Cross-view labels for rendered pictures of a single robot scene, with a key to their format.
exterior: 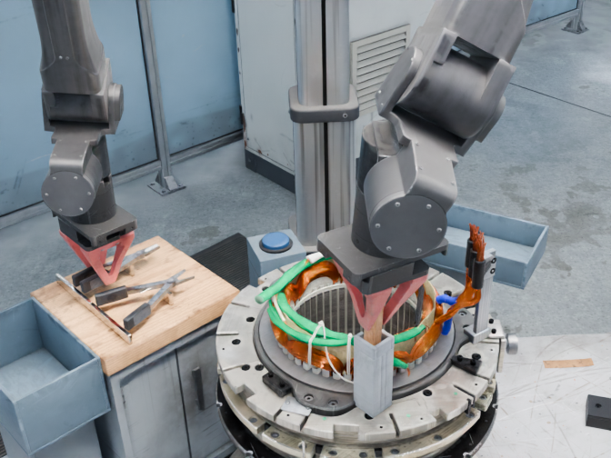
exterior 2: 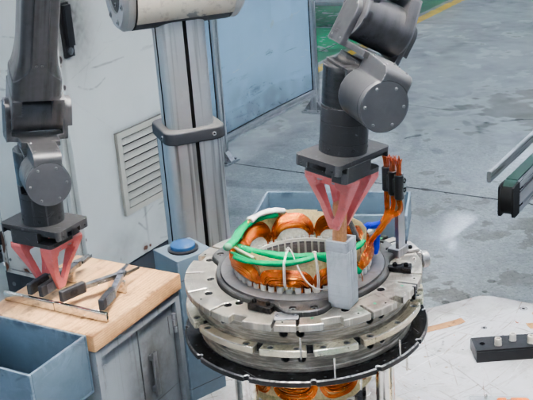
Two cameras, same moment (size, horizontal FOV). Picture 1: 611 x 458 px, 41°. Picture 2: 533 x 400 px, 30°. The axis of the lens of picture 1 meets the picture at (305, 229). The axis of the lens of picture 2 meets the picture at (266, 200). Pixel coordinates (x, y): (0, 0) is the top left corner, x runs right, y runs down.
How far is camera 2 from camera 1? 0.55 m
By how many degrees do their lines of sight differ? 19
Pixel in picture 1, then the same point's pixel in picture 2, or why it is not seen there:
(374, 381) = (347, 274)
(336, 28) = (198, 56)
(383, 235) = (368, 115)
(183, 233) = not seen: outside the picture
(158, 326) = (124, 307)
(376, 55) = (141, 146)
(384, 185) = (361, 82)
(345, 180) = (219, 196)
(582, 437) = (477, 370)
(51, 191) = (34, 183)
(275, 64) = not seen: hidden behind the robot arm
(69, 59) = (43, 67)
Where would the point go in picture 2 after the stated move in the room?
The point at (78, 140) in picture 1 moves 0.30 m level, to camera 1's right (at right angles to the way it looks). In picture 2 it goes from (45, 141) to (266, 105)
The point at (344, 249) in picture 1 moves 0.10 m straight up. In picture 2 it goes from (320, 156) to (316, 71)
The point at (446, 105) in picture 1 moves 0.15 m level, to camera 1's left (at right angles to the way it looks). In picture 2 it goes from (385, 29) to (256, 48)
